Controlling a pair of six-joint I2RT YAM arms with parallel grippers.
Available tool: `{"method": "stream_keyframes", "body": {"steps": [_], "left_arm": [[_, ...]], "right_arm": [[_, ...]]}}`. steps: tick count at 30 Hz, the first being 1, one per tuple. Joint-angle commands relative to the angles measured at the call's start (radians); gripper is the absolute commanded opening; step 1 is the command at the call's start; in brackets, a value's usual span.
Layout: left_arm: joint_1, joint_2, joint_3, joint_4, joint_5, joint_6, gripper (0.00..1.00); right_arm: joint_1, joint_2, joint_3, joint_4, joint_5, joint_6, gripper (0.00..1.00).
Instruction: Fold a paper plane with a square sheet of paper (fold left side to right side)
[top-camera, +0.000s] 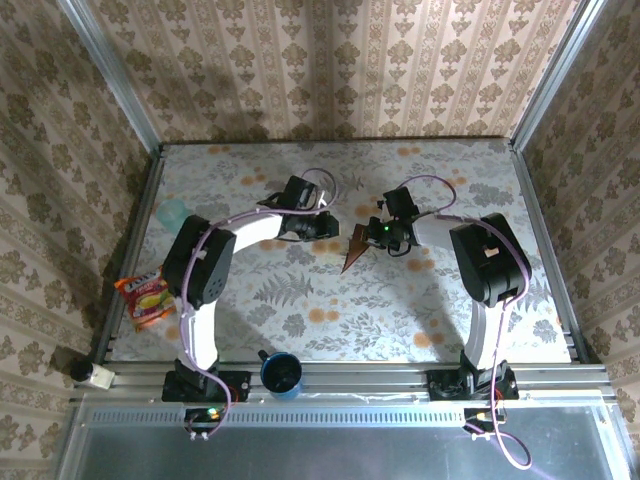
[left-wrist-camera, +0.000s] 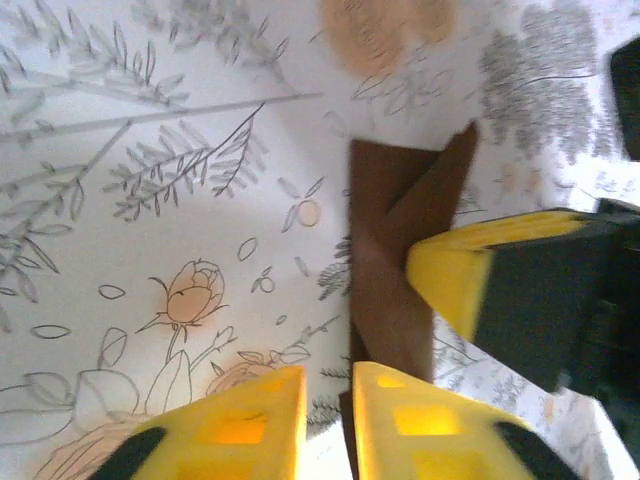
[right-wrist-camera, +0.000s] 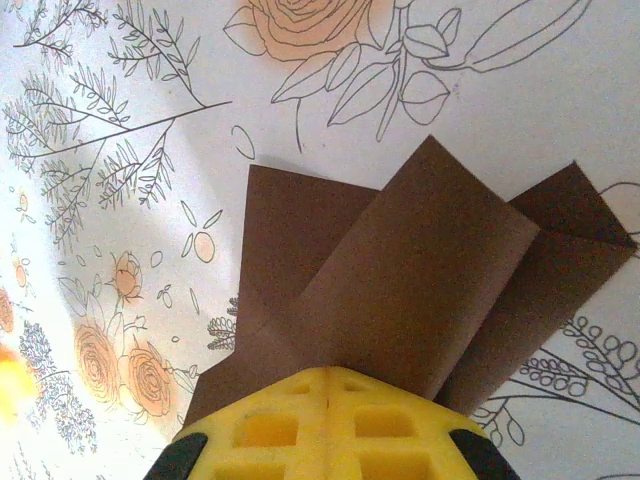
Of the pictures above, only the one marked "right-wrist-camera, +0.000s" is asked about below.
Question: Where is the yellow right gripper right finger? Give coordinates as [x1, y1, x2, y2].
[327, 366, 521, 480]

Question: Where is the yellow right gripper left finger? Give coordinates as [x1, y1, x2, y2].
[149, 366, 329, 480]

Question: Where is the brown square paper sheet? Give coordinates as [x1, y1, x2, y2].
[184, 133, 639, 432]

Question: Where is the floral tablecloth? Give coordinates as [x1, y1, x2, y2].
[0, 0, 640, 480]

